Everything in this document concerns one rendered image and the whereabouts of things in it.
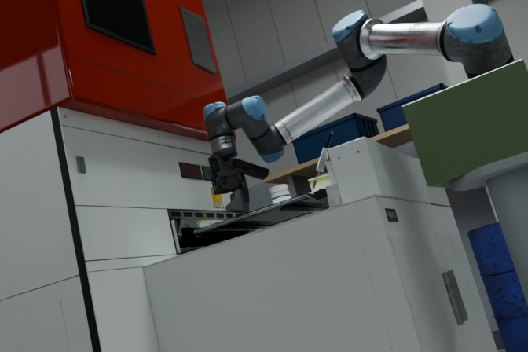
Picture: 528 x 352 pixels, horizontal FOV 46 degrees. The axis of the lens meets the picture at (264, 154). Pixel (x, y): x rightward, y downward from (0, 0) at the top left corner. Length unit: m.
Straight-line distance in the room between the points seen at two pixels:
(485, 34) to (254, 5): 4.02
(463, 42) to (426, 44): 0.13
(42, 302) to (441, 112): 1.02
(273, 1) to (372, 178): 4.03
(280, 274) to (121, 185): 0.49
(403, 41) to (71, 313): 1.07
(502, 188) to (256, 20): 4.13
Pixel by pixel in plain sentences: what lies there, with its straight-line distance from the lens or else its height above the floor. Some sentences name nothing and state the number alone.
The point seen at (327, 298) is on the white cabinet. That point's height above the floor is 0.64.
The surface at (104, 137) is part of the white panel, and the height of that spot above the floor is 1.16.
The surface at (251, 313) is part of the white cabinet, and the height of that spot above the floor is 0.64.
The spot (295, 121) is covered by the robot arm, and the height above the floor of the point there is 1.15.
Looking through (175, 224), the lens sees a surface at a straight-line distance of 1.76.
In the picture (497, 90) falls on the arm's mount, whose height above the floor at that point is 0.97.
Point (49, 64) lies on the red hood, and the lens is 1.60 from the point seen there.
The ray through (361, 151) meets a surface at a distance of 1.42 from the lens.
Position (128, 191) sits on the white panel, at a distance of 1.65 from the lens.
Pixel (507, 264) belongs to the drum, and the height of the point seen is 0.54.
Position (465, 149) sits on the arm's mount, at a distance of 1.46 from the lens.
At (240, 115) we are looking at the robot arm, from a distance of 1.82.
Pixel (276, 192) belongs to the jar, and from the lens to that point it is 2.30.
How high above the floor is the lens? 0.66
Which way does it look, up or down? 13 degrees up
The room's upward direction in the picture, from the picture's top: 14 degrees counter-clockwise
